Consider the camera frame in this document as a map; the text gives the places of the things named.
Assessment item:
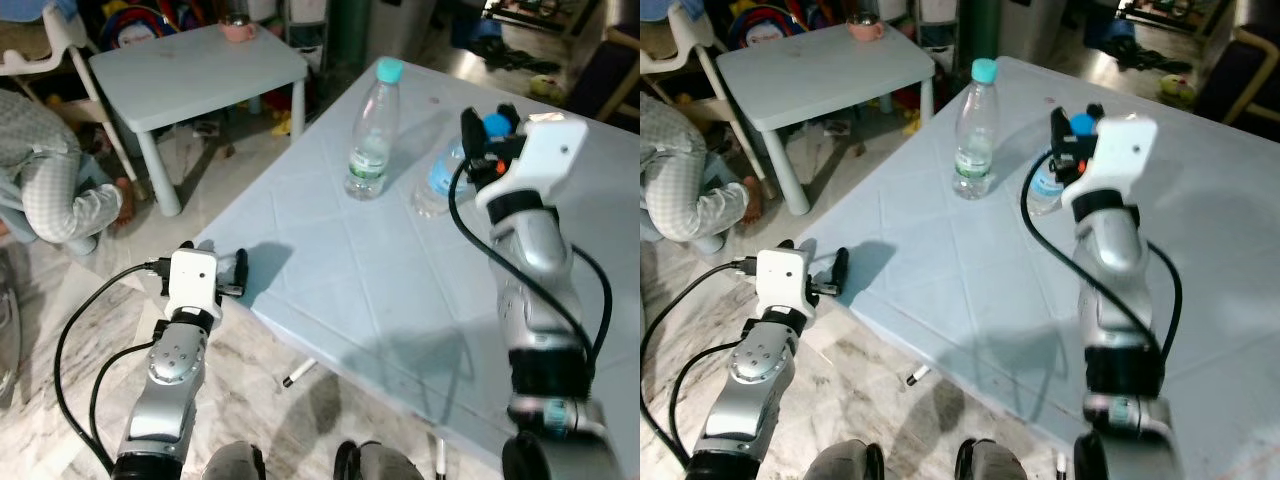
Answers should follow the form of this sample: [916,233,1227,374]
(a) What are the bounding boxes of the blue-capped clear water bottle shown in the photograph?
[1024,113,1099,217]
[411,113,512,220]

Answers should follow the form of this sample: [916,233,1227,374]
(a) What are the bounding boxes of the teal-capped clear water bottle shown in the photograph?
[952,58,1001,201]
[344,57,406,201]

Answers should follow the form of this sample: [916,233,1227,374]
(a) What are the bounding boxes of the dark armchair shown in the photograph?
[1194,24,1280,127]
[564,24,641,122]

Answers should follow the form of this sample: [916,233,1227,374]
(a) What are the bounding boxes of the green cylinder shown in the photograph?
[961,0,1002,67]
[329,0,374,72]

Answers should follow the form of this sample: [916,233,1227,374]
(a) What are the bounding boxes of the person in checked clothes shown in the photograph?
[0,90,137,257]
[640,90,764,247]

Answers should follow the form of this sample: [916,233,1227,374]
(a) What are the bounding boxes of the small pale blue table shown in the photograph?
[715,22,937,217]
[88,22,310,217]

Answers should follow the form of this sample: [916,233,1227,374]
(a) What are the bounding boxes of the grey left robot leg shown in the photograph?
[814,439,887,480]
[203,441,268,480]

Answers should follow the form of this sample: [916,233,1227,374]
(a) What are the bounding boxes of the grey robot leg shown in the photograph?
[334,439,427,480]
[203,441,268,480]
[954,437,1042,480]
[814,439,887,480]

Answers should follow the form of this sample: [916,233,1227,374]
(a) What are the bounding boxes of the white plastic chair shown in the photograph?
[640,0,761,191]
[0,0,142,201]

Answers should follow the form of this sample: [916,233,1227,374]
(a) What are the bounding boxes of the pink cup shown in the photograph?
[847,12,887,44]
[219,12,260,44]

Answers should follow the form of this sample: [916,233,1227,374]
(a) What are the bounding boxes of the red and blue toy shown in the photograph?
[99,0,188,51]
[728,0,813,47]

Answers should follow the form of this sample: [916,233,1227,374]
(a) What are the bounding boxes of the grey right robot leg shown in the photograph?
[954,437,1042,480]
[334,439,427,480]

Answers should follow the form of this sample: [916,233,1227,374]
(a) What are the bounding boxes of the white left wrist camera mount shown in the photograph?
[755,248,814,314]
[166,248,223,314]

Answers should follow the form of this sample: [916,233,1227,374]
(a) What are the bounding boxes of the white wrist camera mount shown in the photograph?
[474,114,589,213]
[755,248,814,314]
[166,248,223,314]
[1060,114,1159,213]

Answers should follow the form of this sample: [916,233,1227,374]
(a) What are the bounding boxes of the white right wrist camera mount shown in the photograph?
[1060,114,1159,213]
[474,114,589,213]

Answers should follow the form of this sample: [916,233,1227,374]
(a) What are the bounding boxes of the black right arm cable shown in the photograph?
[1019,150,1185,373]
[447,155,614,376]

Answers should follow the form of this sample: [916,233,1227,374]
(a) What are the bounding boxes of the short black left arm cable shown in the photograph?
[88,338,159,453]
[672,338,747,453]

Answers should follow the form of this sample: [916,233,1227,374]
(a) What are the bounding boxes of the long black left arm cable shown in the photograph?
[640,260,763,473]
[54,260,177,473]

